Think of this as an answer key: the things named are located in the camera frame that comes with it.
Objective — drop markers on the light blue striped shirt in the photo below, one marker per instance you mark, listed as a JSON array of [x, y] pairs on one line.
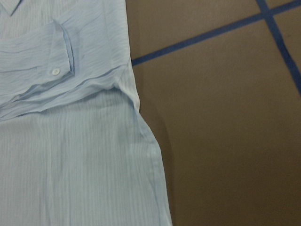
[[74, 149]]

